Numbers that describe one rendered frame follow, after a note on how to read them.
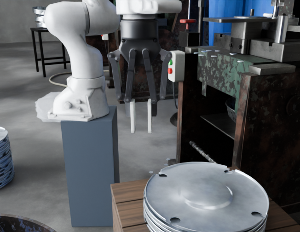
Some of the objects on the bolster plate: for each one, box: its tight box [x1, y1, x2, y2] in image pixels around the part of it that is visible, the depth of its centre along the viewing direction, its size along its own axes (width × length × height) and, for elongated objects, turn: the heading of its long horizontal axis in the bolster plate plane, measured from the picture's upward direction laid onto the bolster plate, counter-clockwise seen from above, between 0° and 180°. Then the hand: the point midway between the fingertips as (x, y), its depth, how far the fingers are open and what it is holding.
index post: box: [274, 13, 289, 43], centre depth 105 cm, size 3×3×10 cm
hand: (141, 116), depth 67 cm, fingers open, 3 cm apart
